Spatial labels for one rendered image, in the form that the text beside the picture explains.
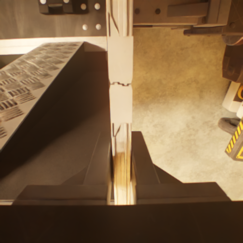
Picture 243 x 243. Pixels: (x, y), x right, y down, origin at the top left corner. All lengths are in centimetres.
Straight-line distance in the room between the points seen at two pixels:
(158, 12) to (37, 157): 24
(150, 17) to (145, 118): 97
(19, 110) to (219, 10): 33
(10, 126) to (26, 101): 8
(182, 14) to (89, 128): 22
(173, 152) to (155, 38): 80
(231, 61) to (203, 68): 85
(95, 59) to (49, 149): 66
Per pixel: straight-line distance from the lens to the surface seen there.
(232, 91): 119
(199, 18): 24
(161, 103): 115
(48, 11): 86
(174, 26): 32
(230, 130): 122
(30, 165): 26
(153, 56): 107
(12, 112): 35
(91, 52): 88
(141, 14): 23
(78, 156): 25
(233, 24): 24
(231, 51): 33
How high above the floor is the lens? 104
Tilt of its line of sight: 64 degrees down
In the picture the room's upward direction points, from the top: 178 degrees clockwise
